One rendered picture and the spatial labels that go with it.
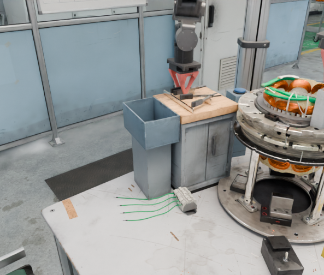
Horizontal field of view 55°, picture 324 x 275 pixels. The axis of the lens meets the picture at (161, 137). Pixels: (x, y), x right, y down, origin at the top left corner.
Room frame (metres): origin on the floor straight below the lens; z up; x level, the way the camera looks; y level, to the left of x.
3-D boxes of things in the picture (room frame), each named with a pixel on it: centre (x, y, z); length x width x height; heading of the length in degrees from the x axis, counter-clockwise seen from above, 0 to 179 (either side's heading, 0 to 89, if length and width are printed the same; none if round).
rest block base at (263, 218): (0.67, -0.32, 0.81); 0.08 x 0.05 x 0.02; 74
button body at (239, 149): (1.06, -0.28, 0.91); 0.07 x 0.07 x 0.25; 17
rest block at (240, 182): (0.81, -0.25, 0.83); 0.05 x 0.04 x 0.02; 150
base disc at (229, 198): (0.78, -0.37, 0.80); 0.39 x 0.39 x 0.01
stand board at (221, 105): (0.91, -0.10, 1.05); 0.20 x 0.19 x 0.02; 116
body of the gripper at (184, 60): (0.94, -0.07, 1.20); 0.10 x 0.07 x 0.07; 27
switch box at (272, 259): (0.52, -0.28, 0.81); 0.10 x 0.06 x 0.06; 4
